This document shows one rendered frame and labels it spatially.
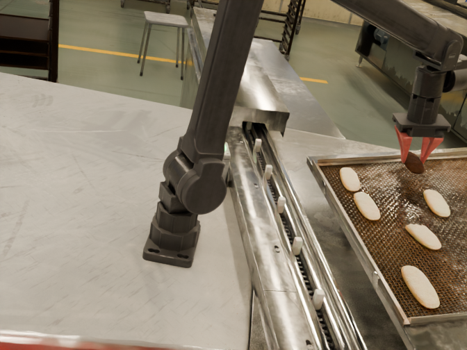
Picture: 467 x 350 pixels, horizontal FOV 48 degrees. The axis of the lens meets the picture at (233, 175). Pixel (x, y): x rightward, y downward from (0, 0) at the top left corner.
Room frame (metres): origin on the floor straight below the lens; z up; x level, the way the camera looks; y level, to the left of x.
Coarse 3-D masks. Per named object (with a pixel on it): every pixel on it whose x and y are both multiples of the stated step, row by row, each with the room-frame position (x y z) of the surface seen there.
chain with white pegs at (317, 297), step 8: (200, 0) 3.15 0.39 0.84; (248, 128) 1.33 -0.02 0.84; (256, 144) 1.19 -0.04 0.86; (256, 152) 1.19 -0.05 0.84; (264, 168) 1.11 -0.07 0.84; (272, 192) 1.00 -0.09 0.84; (280, 200) 0.92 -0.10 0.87; (280, 208) 0.92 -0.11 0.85; (280, 216) 0.91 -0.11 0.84; (288, 232) 0.86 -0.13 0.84; (296, 240) 0.78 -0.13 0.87; (296, 248) 0.78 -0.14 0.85; (296, 256) 0.78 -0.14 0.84; (304, 272) 0.74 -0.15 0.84; (312, 296) 0.68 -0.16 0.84; (320, 296) 0.65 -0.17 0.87; (320, 304) 0.65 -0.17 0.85; (320, 312) 0.64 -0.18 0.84; (320, 320) 0.62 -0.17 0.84; (328, 328) 0.61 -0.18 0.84; (328, 336) 0.60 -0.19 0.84; (328, 344) 0.58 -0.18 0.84
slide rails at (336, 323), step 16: (256, 128) 1.32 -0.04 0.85; (256, 160) 1.12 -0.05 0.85; (272, 160) 1.14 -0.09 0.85; (272, 176) 1.05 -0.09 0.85; (272, 208) 0.91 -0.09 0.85; (288, 208) 0.92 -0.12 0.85; (288, 240) 0.81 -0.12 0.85; (304, 240) 0.82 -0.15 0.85; (288, 256) 0.76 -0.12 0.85; (304, 256) 0.77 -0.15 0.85; (320, 272) 0.73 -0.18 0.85; (304, 288) 0.68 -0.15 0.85; (320, 288) 0.69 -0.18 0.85; (304, 304) 0.64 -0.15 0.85; (336, 320) 0.62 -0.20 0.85; (320, 336) 0.58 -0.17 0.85; (336, 336) 0.58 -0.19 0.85
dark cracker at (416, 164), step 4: (408, 152) 1.07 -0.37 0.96; (408, 156) 1.05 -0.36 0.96; (412, 156) 1.05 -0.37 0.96; (416, 156) 1.05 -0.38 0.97; (408, 160) 1.03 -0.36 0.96; (412, 160) 1.03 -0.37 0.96; (416, 160) 1.03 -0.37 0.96; (404, 164) 1.03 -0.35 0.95; (408, 164) 1.02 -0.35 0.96; (412, 164) 1.01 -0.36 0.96; (416, 164) 1.01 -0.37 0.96; (420, 164) 1.02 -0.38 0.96; (408, 168) 1.01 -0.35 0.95; (412, 168) 1.00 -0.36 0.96; (416, 168) 1.00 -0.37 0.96; (420, 168) 1.00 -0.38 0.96; (424, 168) 1.01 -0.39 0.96; (416, 172) 0.99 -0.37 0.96; (420, 172) 0.99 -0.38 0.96
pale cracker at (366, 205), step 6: (360, 192) 0.95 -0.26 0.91; (354, 198) 0.93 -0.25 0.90; (360, 198) 0.92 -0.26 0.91; (366, 198) 0.92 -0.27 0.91; (360, 204) 0.90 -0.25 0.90; (366, 204) 0.90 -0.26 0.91; (372, 204) 0.90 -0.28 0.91; (360, 210) 0.89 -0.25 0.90; (366, 210) 0.88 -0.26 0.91; (372, 210) 0.88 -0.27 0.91; (378, 210) 0.88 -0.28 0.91; (366, 216) 0.87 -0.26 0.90; (372, 216) 0.86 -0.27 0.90; (378, 216) 0.87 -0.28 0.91
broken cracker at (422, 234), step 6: (408, 228) 0.83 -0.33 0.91; (414, 228) 0.83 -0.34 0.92; (420, 228) 0.83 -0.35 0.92; (426, 228) 0.83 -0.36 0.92; (414, 234) 0.81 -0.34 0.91; (420, 234) 0.81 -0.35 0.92; (426, 234) 0.81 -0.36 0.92; (432, 234) 0.81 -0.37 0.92; (420, 240) 0.79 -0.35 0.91; (426, 240) 0.79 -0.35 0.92; (432, 240) 0.79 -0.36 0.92; (438, 240) 0.79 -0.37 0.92; (426, 246) 0.78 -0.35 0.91; (432, 246) 0.78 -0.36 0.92; (438, 246) 0.78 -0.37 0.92
